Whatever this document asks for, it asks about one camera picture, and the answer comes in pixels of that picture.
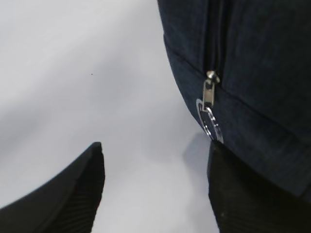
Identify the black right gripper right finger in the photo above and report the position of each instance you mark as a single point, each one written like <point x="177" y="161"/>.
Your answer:
<point x="245" y="202"/>

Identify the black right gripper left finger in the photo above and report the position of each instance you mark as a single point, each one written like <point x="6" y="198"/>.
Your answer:
<point x="68" y="203"/>

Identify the dark navy fabric lunch bag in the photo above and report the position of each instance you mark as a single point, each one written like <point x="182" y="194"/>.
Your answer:
<point x="261" y="51"/>

